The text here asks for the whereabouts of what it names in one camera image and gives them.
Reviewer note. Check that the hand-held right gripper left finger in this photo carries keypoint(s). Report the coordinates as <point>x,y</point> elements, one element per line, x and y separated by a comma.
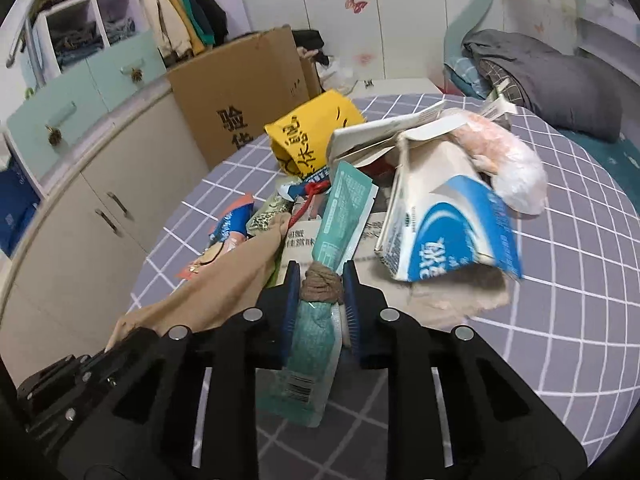
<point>290,310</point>

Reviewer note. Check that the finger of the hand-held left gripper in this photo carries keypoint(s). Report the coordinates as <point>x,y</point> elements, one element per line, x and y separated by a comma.
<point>132,345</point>

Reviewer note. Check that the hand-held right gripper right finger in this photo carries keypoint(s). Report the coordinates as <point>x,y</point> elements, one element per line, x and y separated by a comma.
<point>352,310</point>

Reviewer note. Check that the beige nylon stocking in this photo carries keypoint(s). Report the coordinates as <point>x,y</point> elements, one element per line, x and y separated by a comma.
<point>225,285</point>

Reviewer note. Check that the beige paper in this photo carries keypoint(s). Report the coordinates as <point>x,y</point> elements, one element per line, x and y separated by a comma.
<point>450,297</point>

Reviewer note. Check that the teal plastic packet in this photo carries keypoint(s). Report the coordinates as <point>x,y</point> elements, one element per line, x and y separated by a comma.
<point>345,200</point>

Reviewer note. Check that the green patterned snack wrapper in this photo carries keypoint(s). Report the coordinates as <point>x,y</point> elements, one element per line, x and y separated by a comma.
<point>267,212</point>

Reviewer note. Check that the orange snack wrapper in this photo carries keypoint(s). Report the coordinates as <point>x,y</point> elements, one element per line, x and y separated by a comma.
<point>197,262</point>

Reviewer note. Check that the red blue snack wrapper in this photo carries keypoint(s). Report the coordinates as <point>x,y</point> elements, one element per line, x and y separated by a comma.
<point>232,220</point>

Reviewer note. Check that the blue white wrapper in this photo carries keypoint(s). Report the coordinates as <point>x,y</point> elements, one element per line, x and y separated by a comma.
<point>307,182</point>

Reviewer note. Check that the white blue tissue pack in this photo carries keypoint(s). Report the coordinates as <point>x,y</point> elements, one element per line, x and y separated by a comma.
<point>450,220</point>

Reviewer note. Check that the white floor cabinet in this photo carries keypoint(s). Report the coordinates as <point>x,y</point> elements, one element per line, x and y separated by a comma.
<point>85,220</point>

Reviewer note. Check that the white open paper box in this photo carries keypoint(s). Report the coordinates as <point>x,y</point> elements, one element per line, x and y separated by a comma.
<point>370,137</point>

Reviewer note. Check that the blue box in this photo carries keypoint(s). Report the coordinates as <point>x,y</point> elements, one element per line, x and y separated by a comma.
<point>15,205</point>

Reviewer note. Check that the pink white plastic bag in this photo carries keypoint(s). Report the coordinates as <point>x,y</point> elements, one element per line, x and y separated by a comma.
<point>510,160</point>

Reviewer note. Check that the large brown cardboard box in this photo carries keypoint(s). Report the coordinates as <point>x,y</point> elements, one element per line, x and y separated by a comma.
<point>235,95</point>

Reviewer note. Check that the round table with checked cloth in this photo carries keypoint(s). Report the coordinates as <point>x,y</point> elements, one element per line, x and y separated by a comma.
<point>575,260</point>

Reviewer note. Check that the small brown cardboard box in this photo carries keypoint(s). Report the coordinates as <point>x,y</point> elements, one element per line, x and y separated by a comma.
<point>310,77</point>

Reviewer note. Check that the pale pink butterfly sticker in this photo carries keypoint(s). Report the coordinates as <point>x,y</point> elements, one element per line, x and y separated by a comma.
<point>365,57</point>

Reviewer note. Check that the teal drawer unit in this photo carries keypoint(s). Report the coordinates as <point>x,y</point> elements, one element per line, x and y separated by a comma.
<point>100,85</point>

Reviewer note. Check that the dark clothes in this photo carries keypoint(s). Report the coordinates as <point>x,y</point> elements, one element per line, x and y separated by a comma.
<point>307,40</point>

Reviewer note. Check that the grey quilt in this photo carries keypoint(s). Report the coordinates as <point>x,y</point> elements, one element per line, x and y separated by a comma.
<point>545,80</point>

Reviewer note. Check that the folded clothes on shelves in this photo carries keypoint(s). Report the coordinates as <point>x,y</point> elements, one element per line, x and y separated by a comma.
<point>80,40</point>

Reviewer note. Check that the hanging clothes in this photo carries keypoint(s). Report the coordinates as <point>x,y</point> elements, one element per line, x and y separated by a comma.
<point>180,10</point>

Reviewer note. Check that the white shelf unit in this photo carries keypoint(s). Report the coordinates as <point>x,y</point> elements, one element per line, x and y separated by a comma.
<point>85,5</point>

